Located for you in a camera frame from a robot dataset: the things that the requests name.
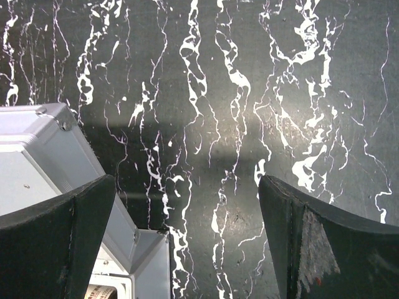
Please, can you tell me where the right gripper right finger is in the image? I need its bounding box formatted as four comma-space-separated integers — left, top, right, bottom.
258, 175, 398, 298

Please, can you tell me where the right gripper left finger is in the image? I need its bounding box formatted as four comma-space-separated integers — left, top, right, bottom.
1, 175, 115, 298

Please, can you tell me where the silver metal medicine case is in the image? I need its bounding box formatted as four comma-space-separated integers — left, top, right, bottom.
1, 103, 171, 298

